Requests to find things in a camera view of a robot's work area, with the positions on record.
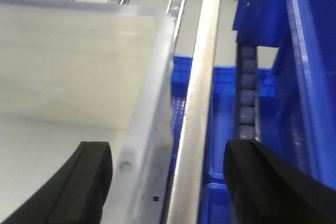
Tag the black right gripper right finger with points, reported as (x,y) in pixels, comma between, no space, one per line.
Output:
(264,188)

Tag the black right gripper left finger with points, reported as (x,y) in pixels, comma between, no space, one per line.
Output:
(76,193)

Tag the white plastic tote box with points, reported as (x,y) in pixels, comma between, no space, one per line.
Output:
(75,72)

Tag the blue bin lower right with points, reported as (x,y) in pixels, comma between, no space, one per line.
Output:
(215,206)

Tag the blue bin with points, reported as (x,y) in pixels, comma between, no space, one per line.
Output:
(215,206)
(297,94)

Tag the grey roller track right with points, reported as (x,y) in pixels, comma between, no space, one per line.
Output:
(246,103)

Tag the metal shelf divider rail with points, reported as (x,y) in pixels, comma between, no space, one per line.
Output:
(186,187)

